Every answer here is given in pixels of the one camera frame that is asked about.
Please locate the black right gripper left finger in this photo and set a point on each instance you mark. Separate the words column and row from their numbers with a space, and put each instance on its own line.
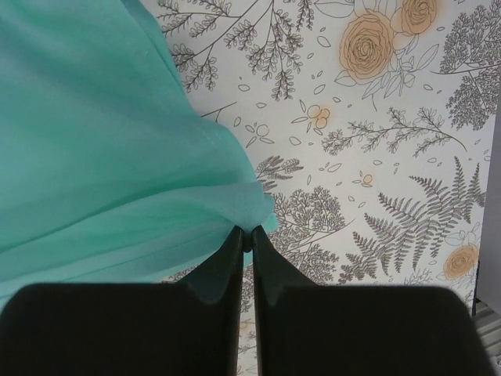
column 189, row 327

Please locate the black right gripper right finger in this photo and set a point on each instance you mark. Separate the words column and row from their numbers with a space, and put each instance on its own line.
column 303, row 328

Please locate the teal t shirt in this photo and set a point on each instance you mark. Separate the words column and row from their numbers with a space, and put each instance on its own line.
column 107, row 172

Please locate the floral tablecloth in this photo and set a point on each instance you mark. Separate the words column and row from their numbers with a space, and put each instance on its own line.
column 369, row 122

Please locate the aluminium frame rail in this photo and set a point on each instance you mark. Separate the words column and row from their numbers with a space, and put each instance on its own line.
column 487, row 322

